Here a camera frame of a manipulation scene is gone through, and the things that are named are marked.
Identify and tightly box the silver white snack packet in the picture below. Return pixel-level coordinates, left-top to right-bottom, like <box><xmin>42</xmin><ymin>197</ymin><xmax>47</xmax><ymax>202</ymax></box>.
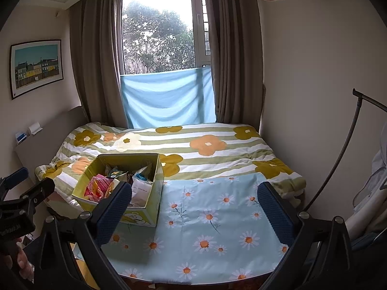
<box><xmin>131</xmin><ymin>177</ymin><xmax>155</xmax><ymax>208</ymax></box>

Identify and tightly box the framed house picture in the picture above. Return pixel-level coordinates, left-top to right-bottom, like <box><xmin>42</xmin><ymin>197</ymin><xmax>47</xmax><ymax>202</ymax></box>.
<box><xmin>10</xmin><ymin>39</ymin><xmax>64</xmax><ymax>100</ymax></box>

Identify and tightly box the pile of pale clothes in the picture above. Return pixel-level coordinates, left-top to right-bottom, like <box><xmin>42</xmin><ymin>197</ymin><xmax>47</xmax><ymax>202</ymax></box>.
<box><xmin>345</xmin><ymin>133</ymin><xmax>387</xmax><ymax>243</ymax></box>

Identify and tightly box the yellow-green cardboard box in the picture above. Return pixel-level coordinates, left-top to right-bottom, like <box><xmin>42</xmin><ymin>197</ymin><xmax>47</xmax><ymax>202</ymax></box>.
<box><xmin>71</xmin><ymin>152</ymin><xmax>164</xmax><ymax>228</ymax></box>

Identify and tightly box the black curved stand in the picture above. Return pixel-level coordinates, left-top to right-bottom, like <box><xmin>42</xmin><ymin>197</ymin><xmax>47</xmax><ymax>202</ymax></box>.
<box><xmin>302</xmin><ymin>88</ymin><xmax>387</xmax><ymax>212</ymax></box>

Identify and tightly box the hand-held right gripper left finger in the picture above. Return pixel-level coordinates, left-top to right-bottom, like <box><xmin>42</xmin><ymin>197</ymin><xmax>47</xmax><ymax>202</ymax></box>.
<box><xmin>33</xmin><ymin>181</ymin><xmax>134</xmax><ymax>290</ymax></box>

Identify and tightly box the daisy print blue tablecloth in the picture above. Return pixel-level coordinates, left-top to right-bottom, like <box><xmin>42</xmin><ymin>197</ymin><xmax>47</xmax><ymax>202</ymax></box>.
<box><xmin>101</xmin><ymin>172</ymin><xmax>303</xmax><ymax>285</ymax></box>

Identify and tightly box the window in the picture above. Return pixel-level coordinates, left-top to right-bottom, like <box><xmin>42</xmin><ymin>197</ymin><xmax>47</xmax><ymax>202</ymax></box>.
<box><xmin>116</xmin><ymin>0</ymin><xmax>213</xmax><ymax>77</ymax></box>

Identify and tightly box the floral striped quilt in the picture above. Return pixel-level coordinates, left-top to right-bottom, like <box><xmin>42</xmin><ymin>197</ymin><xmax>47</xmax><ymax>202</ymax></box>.
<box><xmin>34</xmin><ymin>122</ymin><xmax>306</xmax><ymax>216</ymax></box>

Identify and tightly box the person's left hand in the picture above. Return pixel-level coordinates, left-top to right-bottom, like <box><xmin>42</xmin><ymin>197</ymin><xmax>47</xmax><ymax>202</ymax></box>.
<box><xmin>6</xmin><ymin>242</ymin><xmax>31</xmax><ymax>282</ymax></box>

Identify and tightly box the light blue cloth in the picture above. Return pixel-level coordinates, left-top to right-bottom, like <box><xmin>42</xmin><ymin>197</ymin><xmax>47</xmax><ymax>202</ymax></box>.
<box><xmin>120</xmin><ymin>66</ymin><xmax>217</xmax><ymax>129</ymax></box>

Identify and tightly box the brown curtain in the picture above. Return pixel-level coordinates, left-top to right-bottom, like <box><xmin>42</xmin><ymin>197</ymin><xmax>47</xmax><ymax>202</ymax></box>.
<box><xmin>69</xmin><ymin>0</ymin><xmax>128</xmax><ymax>128</ymax></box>
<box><xmin>202</xmin><ymin>0</ymin><xmax>267</xmax><ymax>125</ymax></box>

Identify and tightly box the red pink snack packet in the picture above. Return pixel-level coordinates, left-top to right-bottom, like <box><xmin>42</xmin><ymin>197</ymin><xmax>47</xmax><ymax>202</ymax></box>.
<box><xmin>84</xmin><ymin>174</ymin><xmax>120</xmax><ymax>203</ymax></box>

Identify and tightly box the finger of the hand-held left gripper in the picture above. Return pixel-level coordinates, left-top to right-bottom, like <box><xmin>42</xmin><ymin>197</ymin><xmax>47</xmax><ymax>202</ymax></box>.
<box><xmin>0</xmin><ymin>167</ymin><xmax>30</xmax><ymax>191</ymax></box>
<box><xmin>18</xmin><ymin>178</ymin><xmax>56</xmax><ymax>210</ymax></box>

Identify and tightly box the gold snack packet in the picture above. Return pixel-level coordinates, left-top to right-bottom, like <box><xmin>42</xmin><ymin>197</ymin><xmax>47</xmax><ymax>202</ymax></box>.
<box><xmin>106</xmin><ymin>168</ymin><xmax>129</xmax><ymax>181</ymax></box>

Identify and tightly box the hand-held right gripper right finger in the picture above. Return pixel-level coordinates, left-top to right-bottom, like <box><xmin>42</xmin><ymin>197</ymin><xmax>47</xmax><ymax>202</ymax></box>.
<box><xmin>256</xmin><ymin>182</ymin><xmax>354</xmax><ymax>290</ymax></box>

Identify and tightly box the beige bed headboard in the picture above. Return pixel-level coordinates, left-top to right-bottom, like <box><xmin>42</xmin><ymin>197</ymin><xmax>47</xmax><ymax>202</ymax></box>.
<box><xmin>15</xmin><ymin>106</ymin><xmax>90</xmax><ymax>185</ymax></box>

